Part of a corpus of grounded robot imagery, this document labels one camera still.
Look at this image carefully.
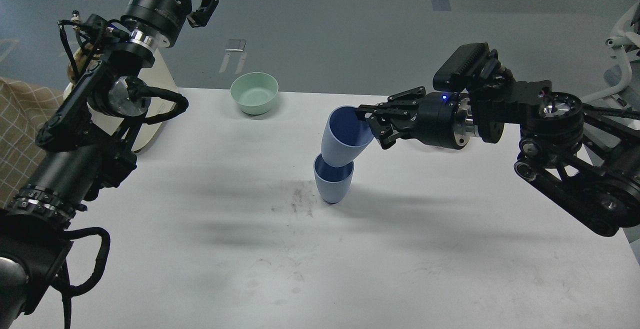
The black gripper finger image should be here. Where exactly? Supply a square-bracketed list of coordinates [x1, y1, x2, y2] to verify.
[355, 86, 426, 121]
[367, 118, 417, 150]

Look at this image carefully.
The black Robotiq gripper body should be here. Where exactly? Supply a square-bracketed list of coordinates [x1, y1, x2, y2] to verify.
[121, 0, 192, 48]

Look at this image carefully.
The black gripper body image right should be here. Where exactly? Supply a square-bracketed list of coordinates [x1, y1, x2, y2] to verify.
[409, 92, 470, 151]

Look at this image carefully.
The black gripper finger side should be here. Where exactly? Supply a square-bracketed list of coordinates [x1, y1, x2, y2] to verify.
[186, 0, 220, 28]

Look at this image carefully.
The blue cup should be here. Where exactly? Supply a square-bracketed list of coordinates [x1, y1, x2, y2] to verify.
[321, 106, 374, 168]
[313, 154, 355, 204]

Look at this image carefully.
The cream toaster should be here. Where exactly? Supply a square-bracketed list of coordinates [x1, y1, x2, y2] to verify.
[89, 49, 179, 152]

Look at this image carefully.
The green bowl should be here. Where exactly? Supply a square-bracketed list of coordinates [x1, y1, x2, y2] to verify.
[230, 72, 279, 116]

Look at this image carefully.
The toast slice back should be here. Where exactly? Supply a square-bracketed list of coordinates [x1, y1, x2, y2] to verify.
[67, 43, 94, 85]

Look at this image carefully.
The checkered beige cloth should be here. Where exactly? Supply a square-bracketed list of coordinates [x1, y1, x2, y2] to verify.
[0, 77, 63, 208]

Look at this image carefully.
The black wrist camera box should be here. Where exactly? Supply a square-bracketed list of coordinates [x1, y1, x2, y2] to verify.
[432, 43, 498, 93]

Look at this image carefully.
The white chair frame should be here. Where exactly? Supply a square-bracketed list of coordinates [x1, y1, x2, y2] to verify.
[581, 0, 640, 109]

